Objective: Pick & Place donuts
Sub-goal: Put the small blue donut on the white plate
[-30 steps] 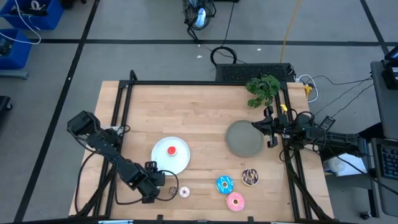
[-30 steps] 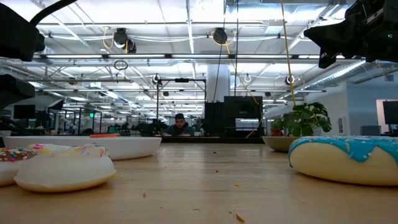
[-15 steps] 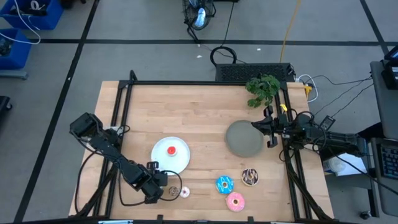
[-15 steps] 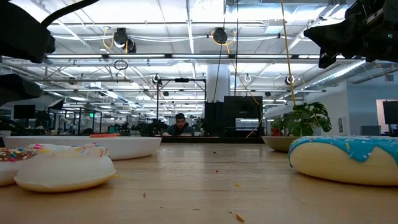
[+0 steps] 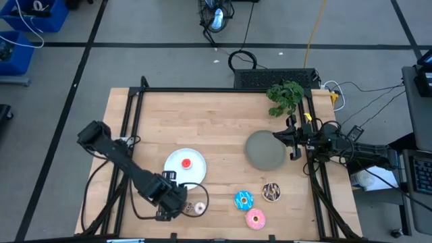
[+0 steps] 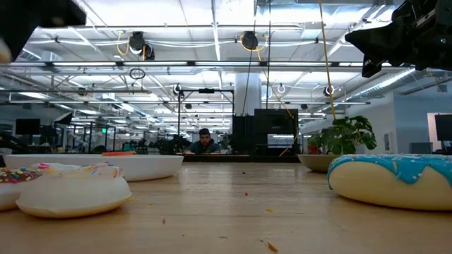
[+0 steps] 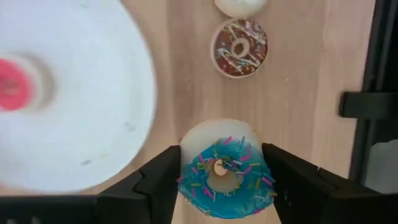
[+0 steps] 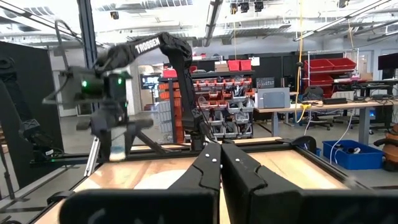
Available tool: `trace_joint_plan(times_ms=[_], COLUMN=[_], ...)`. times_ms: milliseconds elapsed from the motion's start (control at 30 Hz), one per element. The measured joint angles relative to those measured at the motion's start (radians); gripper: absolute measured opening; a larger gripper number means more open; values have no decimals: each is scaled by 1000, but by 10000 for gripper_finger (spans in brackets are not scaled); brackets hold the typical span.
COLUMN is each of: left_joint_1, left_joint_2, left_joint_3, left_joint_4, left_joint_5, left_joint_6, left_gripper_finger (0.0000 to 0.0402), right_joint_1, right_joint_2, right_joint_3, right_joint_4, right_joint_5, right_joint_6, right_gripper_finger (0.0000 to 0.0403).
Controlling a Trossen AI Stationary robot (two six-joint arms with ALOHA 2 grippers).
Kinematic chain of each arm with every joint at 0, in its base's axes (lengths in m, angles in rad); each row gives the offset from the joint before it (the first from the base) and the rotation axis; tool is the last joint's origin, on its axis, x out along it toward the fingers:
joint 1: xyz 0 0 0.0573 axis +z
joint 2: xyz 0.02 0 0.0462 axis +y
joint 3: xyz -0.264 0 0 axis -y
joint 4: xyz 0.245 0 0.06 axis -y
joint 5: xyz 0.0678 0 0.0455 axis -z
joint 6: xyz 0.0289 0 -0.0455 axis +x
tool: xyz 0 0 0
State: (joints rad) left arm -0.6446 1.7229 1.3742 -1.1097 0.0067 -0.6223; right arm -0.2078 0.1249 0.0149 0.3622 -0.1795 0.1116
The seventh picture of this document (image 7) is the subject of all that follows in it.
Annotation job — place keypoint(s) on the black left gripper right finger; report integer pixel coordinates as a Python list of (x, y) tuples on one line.
[(311, 199)]

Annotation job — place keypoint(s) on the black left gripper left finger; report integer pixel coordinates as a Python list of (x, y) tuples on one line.
[(124, 205)]

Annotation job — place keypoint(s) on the blue donut with colourful sprinkles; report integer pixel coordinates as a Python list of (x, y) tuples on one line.
[(199, 199)]

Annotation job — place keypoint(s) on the chocolate donut with white drizzle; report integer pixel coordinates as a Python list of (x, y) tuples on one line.
[(227, 63)]

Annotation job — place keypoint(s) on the hot pink iced donut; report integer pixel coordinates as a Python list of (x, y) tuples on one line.
[(12, 84)]

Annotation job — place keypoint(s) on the white iced sprinkled donut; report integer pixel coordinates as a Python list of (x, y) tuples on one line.
[(239, 8)]

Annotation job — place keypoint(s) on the large white plate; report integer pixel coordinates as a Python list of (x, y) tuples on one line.
[(93, 93)]

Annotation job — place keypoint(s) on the black frame bracket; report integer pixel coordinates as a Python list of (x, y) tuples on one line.
[(367, 105)]

